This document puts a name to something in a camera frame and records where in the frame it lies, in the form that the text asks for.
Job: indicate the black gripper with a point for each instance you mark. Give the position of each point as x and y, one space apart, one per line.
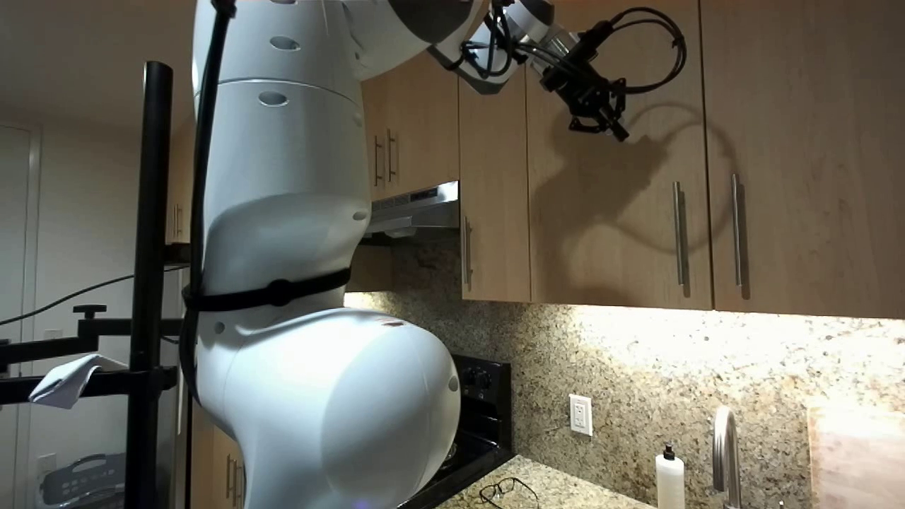
587 93

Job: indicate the wooden overhead cabinet door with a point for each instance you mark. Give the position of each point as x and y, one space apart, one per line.
601 210

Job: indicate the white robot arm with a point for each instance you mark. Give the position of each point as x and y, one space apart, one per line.
331 405

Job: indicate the narrow wooden cabinet door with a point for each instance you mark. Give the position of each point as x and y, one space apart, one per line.
493 193

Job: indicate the far wooden cabinet doors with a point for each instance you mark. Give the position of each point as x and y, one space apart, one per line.
412 121

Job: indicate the right wooden cabinet door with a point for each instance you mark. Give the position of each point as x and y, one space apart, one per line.
806 103

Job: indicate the steel range hood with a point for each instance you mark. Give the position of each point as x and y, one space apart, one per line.
423 210

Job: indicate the chrome kitchen faucet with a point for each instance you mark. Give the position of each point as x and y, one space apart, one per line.
726 461

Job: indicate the black stove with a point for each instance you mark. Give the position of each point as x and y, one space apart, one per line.
484 429

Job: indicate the white soap bottle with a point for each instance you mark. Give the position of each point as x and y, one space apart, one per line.
669 479

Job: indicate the wooden cutting board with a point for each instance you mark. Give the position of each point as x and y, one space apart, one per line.
855 456

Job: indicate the white paper tag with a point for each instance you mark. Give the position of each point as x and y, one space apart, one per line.
66 383

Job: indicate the black basket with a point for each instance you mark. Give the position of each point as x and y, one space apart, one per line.
95 482

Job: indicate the steel cabinet door handle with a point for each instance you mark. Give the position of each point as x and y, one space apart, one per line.
681 237

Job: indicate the right door steel handle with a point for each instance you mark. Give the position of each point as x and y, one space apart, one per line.
739 234

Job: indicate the white wall outlet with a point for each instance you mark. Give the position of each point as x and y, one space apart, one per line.
582 414

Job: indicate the black camera stand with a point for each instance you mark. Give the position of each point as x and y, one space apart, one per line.
142 379

